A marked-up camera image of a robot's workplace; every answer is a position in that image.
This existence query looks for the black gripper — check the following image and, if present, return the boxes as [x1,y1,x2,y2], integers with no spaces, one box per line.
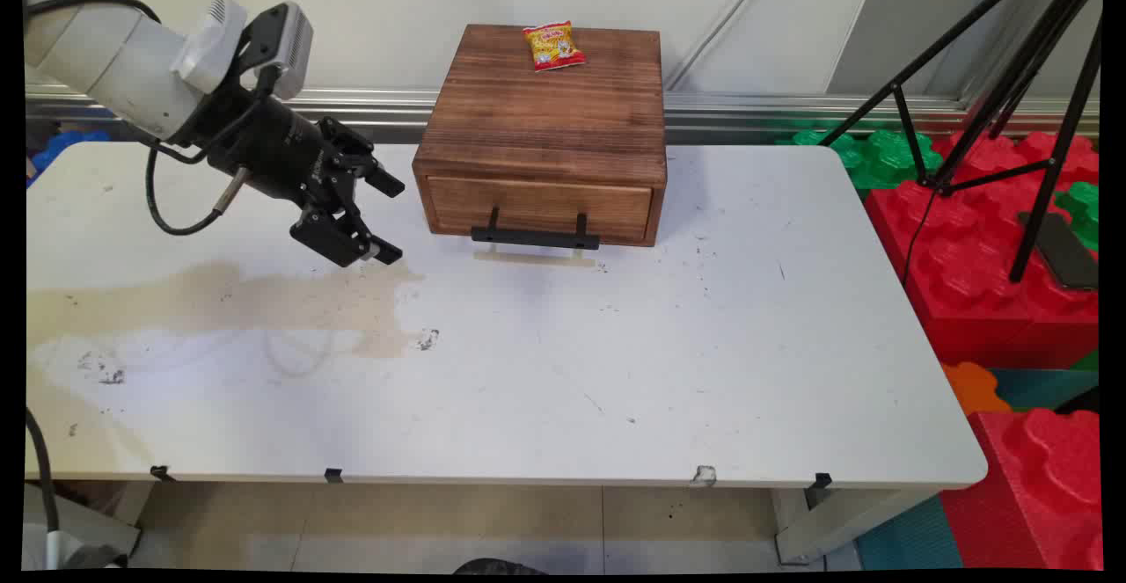
[186,91,406,268]

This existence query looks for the beige tape strip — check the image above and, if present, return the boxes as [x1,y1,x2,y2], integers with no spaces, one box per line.
[475,247,597,268]

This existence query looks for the brown wooden cabinet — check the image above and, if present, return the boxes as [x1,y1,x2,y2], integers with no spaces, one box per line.
[412,24,668,248]

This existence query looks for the red yellow snack packet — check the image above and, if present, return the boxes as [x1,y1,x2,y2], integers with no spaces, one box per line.
[522,20,587,72]

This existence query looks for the blue foam block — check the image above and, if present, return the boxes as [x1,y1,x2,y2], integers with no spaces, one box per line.
[31,130,111,184]

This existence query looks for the white table leg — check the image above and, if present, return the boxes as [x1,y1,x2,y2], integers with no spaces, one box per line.
[25,482,159,559]
[774,486,938,565]

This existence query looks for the green foam block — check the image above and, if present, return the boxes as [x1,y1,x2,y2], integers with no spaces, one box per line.
[774,128,944,190]
[1054,180,1100,251]

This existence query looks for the large red foam block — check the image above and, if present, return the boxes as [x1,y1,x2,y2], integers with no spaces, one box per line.
[864,130,1100,369]

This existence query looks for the orange foam piece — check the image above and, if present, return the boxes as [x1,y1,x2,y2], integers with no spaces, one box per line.
[941,361,1013,417]

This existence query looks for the black tripod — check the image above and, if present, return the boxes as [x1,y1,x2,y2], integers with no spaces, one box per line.
[818,0,1105,285]

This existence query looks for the black smartphone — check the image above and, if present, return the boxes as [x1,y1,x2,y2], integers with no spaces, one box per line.
[1018,210,1099,292]

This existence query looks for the teal foam mat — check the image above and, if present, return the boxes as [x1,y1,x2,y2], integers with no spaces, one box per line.
[990,368,1100,412]

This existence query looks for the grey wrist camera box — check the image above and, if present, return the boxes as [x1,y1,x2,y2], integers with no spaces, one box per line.
[236,1,315,100]

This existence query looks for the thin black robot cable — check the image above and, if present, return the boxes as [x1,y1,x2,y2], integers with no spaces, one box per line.
[25,0,265,237]

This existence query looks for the aluminium wall rail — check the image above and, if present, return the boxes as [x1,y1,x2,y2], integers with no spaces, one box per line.
[25,84,1100,142]

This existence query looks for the thick black cable with connector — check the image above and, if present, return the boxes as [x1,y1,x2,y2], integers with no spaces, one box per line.
[25,407,64,566]

